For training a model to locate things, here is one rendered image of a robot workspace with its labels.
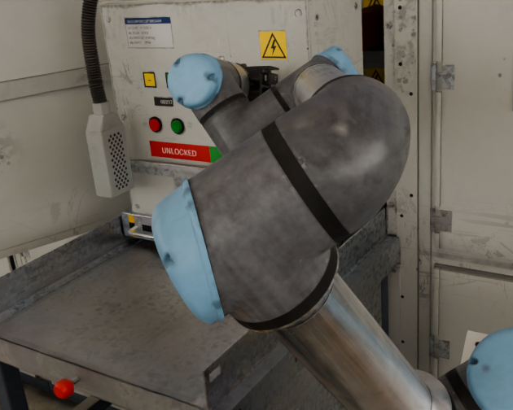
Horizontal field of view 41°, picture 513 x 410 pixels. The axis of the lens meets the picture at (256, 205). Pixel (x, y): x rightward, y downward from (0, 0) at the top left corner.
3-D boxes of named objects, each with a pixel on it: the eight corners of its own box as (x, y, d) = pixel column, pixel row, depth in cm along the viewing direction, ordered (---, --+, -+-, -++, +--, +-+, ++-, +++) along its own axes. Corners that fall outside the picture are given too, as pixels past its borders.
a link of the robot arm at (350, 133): (403, 47, 49) (325, 28, 96) (277, 133, 51) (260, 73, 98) (482, 175, 52) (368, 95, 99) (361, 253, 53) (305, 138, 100)
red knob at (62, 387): (66, 403, 111) (63, 387, 110) (53, 399, 113) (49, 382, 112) (86, 389, 115) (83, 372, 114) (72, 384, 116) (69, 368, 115)
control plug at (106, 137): (112, 198, 143) (98, 118, 137) (95, 196, 146) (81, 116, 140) (137, 187, 149) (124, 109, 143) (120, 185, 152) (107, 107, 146)
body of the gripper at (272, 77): (280, 111, 117) (259, 110, 105) (233, 112, 119) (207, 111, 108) (280, 66, 116) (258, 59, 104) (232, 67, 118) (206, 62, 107)
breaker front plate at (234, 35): (317, 252, 132) (303, -3, 115) (131, 219, 157) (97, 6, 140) (320, 249, 133) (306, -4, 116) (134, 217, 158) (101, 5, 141)
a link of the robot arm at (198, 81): (185, 124, 93) (151, 73, 93) (214, 124, 103) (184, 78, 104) (230, 89, 90) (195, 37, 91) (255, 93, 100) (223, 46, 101)
